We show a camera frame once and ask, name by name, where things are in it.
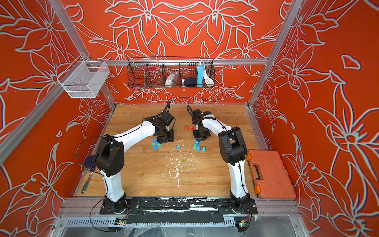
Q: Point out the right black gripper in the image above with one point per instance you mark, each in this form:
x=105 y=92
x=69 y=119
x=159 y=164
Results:
x=198 y=138

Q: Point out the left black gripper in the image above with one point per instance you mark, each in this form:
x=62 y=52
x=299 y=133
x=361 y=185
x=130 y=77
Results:
x=171 y=138

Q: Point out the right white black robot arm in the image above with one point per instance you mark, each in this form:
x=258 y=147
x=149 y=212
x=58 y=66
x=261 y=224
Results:
x=233 y=151

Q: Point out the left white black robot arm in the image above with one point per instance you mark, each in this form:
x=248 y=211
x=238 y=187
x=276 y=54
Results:
x=110 y=156

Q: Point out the dark blue ball in basket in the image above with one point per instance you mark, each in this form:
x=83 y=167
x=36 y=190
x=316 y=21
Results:
x=190 y=82

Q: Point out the silver pouch in basket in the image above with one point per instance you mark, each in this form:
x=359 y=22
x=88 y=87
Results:
x=172 y=79

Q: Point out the light blue box in basket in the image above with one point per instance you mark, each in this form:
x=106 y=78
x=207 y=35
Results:
x=200 y=72

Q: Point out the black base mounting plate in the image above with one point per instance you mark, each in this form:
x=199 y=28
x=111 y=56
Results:
x=181 y=210

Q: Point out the dark blue round brush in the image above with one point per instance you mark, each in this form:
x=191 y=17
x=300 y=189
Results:
x=89 y=164

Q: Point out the orange plastic tool case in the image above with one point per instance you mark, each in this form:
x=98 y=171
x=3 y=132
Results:
x=270 y=177

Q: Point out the black wire wall basket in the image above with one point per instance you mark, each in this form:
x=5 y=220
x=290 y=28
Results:
x=168 y=73

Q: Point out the clear plastic wall bin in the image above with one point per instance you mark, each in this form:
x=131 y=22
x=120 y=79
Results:
x=85 y=79

